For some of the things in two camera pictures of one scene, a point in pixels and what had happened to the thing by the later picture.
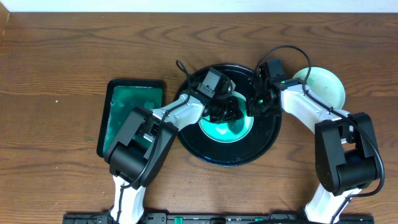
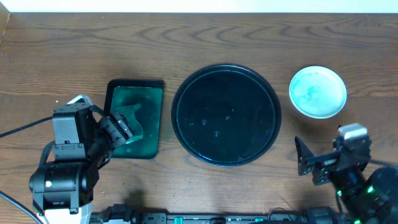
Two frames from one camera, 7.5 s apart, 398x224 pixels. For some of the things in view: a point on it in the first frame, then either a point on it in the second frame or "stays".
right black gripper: (252, 110) → (305, 157)
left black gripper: (232, 109) → (117, 127)
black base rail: (215, 218) stays
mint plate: (228, 132) → (317, 92)
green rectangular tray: (123, 96) stays
